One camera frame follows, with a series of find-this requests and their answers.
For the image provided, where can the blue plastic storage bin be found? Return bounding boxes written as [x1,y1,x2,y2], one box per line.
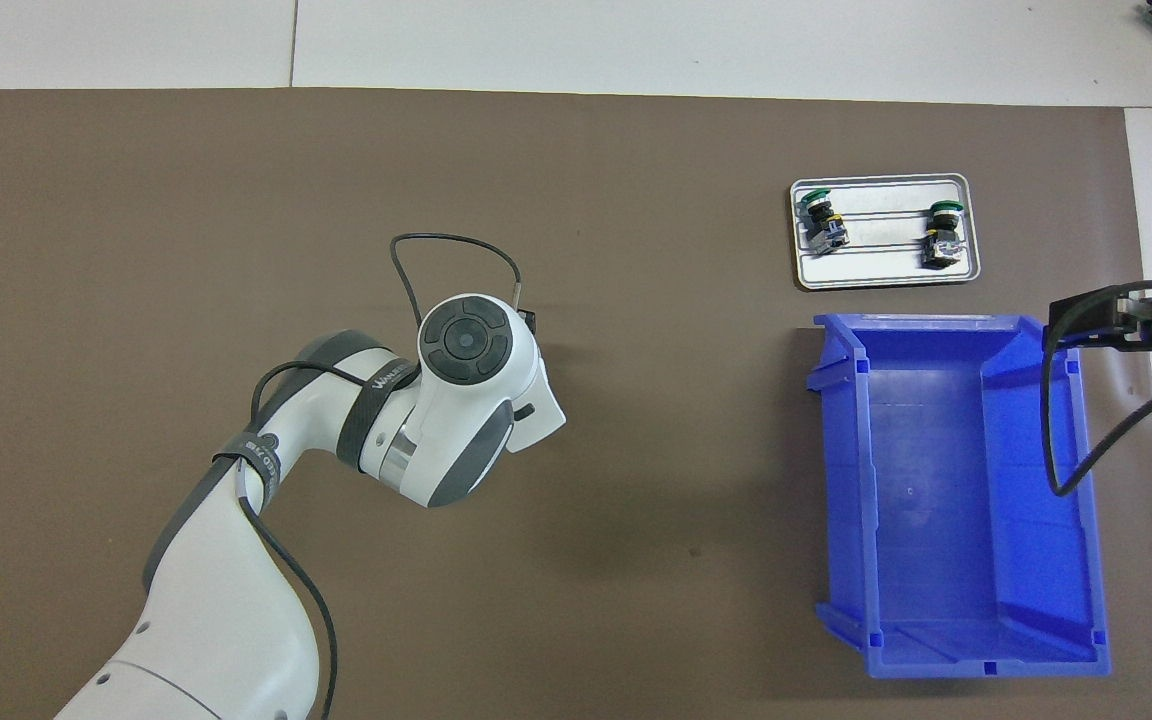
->
[804,312,1114,681]

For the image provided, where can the green cap push button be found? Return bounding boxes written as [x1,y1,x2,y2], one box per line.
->
[921,200,967,271]
[798,187,852,254]

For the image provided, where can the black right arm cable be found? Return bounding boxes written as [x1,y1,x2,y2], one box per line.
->
[1041,280,1152,498]

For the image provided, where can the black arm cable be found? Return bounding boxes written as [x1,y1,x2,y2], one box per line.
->
[234,232,527,720]
[1041,280,1152,498]

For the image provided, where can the brown paper table mat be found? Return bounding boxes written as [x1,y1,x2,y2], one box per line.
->
[0,88,1152,720]

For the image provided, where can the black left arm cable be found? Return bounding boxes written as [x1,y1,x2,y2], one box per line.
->
[234,232,527,720]

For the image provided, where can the grey metal tray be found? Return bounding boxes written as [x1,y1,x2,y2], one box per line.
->
[789,173,983,292]

